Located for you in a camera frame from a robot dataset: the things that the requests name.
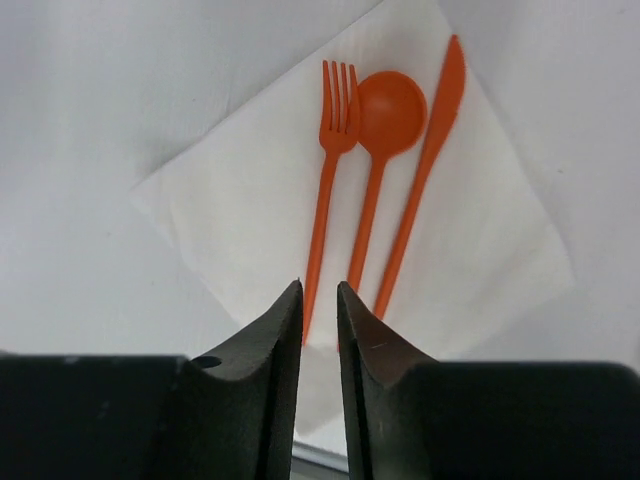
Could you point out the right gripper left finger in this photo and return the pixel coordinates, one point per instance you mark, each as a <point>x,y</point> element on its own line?
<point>226,414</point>

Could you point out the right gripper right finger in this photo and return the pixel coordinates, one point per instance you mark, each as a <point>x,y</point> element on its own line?
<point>409,416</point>

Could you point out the white paper napkin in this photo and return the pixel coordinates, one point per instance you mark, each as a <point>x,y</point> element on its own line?
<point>239,208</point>

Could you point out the orange plastic fork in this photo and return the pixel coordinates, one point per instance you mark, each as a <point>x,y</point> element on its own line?
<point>338,134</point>

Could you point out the orange plastic spoon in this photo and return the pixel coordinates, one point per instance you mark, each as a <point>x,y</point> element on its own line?
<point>393,115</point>

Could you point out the orange plastic knife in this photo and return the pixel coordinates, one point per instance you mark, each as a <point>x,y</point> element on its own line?
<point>445,109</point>

